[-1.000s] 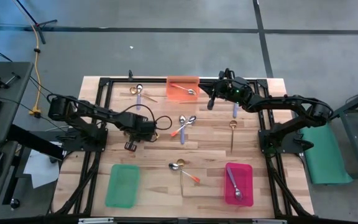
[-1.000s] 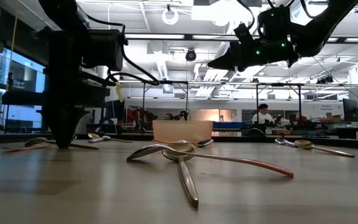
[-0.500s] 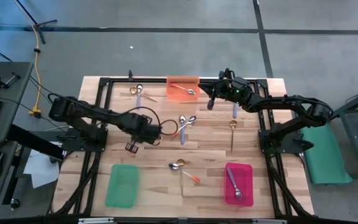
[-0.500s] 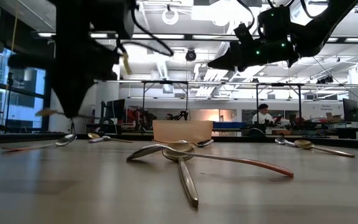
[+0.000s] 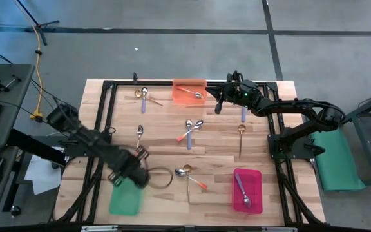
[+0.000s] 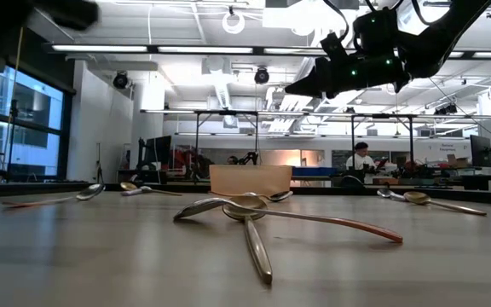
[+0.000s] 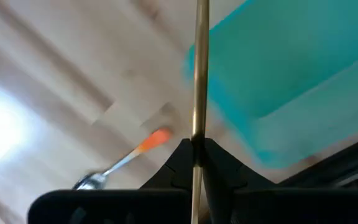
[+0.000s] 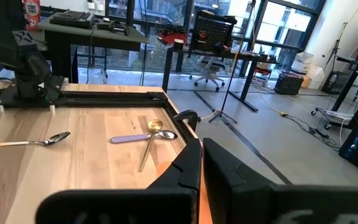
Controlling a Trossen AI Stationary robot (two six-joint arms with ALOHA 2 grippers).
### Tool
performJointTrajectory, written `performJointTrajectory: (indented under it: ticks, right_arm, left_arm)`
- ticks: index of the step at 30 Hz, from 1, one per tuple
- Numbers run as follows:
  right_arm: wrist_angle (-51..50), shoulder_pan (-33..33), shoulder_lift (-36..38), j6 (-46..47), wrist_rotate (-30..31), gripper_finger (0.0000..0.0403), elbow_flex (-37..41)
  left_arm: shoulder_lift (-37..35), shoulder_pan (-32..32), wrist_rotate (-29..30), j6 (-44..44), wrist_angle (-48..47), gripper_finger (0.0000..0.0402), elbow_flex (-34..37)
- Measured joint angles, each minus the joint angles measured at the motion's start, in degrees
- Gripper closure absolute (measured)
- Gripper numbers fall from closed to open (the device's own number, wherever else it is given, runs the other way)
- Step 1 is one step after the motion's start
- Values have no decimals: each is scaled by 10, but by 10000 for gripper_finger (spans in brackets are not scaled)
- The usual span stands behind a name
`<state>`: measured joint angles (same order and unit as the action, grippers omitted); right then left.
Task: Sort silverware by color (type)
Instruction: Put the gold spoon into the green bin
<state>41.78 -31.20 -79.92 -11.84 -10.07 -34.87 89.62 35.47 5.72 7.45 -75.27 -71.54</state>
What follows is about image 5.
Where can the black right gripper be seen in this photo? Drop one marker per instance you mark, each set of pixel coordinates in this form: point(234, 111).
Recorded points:
point(243, 93)

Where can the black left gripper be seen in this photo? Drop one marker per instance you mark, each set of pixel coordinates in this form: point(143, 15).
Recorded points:
point(124, 161)

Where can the gold spoon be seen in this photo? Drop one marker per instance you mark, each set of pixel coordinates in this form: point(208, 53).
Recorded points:
point(136, 93)
point(240, 148)
point(188, 190)

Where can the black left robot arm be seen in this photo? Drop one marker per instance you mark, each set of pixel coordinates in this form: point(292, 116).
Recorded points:
point(85, 137)

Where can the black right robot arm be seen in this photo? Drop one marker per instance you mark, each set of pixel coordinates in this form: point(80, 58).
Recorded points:
point(301, 104)

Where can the black table clamp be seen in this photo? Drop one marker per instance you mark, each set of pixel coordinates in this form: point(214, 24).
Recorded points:
point(135, 76)
point(236, 75)

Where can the orange plastic bin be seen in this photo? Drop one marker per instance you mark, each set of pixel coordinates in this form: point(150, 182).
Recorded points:
point(188, 100)

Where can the green plastic bin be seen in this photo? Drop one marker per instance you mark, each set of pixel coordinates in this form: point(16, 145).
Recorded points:
point(124, 203)

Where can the white paper sheet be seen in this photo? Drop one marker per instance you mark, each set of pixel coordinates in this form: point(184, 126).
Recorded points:
point(43, 177)

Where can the black desk beam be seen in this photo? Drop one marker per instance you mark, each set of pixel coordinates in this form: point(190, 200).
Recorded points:
point(34, 146)

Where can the red plastic bin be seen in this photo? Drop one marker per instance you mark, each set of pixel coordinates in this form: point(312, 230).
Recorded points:
point(253, 193)

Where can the black round knob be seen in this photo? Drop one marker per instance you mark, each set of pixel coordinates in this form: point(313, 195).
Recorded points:
point(15, 211)

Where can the grey desk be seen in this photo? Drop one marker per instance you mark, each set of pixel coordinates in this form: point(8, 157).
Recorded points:
point(15, 106)

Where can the teal foam mat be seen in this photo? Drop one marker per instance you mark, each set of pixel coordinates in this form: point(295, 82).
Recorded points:
point(337, 167)

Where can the dark grey side table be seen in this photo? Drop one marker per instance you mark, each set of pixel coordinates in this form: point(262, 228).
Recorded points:
point(362, 111)

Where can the black tripod stand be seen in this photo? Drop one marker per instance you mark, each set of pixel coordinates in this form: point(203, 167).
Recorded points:
point(43, 32)

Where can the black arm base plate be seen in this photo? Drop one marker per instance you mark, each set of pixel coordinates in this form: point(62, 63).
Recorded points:
point(298, 151)
point(76, 149)

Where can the black metal table frame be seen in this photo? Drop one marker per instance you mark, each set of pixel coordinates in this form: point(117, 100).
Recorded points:
point(156, 83)

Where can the silver metal bracket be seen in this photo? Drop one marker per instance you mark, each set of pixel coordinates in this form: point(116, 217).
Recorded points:
point(279, 229)
point(98, 228)

